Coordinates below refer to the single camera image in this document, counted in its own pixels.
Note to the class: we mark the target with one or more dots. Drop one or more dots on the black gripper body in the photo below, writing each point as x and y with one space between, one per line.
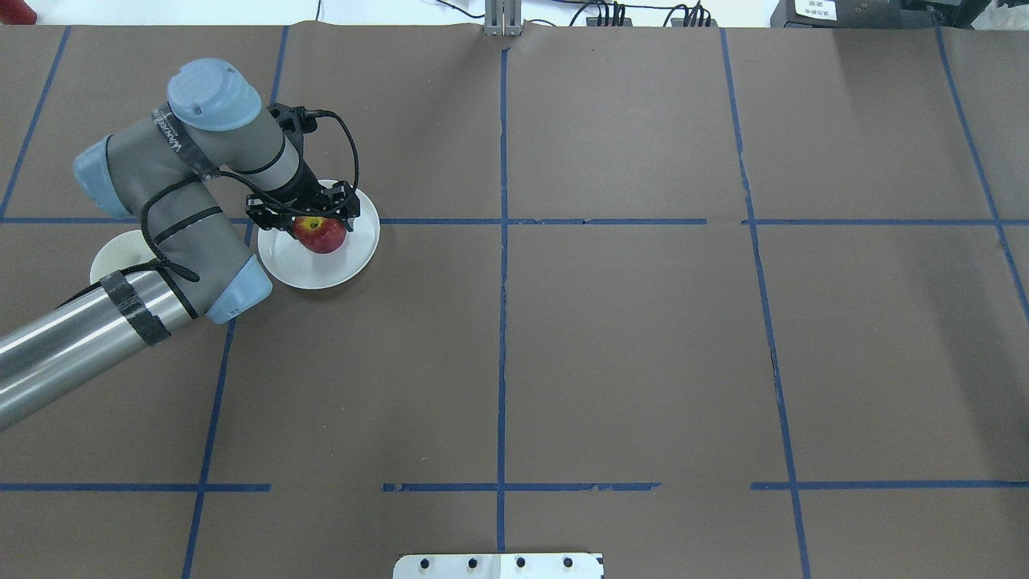
306 190

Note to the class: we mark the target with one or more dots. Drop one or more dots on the red yellow apple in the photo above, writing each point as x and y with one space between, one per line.
318 234

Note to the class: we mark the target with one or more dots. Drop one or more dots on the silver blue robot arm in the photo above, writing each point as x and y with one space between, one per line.
213 125

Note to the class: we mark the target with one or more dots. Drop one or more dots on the white round plate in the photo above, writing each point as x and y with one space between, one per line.
288 261

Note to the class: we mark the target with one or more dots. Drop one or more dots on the white round bowl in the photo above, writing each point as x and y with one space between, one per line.
122 251

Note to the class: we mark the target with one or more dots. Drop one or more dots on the red cylinder bottle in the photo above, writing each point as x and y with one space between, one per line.
17 12

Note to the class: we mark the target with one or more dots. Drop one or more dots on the black power strip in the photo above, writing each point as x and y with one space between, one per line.
609 15
694 15

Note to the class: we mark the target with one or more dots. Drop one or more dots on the black labelled box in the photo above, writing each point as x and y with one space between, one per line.
881 15

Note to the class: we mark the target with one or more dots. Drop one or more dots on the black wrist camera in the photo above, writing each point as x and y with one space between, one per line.
297 122

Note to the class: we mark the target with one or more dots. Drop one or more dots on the aluminium frame post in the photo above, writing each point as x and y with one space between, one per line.
503 18

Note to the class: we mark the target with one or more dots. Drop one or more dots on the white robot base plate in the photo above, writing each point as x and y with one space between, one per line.
501 565

